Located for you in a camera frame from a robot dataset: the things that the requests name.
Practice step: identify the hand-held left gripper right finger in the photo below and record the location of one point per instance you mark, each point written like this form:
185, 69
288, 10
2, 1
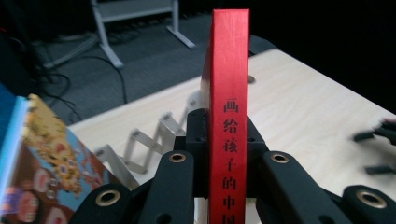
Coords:
254, 146

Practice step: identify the colourful animals picture book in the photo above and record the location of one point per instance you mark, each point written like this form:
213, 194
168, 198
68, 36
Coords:
53, 168

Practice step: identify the white expandable book rack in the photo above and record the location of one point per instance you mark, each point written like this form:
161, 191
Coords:
146, 146

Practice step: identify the blue monster picture book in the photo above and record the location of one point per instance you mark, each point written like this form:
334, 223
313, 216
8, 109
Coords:
6, 105

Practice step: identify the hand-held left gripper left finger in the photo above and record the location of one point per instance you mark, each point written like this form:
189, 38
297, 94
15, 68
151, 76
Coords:
197, 140

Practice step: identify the white metal stand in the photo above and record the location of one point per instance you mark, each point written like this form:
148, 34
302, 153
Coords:
106, 34

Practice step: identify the red book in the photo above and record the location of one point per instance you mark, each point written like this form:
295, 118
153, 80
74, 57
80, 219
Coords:
230, 93

